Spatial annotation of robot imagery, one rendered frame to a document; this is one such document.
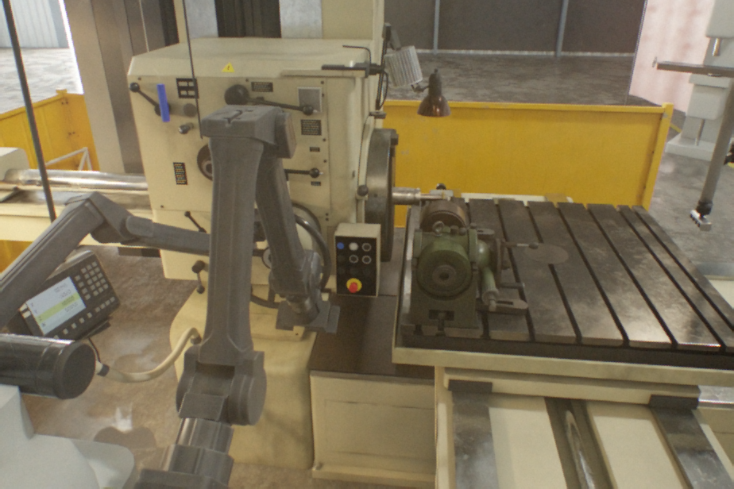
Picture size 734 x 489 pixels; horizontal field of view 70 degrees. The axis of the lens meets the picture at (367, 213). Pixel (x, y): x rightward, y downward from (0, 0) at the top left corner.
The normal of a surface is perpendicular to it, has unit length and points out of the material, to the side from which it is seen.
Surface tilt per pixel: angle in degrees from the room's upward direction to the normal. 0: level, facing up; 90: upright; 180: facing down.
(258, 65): 45
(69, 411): 0
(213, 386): 33
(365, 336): 0
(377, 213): 81
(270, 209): 112
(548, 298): 0
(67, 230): 69
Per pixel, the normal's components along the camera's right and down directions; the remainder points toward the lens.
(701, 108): -0.68, 0.31
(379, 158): -0.07, -0.43
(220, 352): -0.13, 0.03
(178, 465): -0.26, -0.58
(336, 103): -0.11, 0.42
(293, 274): -0.13, 0.72
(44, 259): 0.88, -0.19
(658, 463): 0.00, -0.91
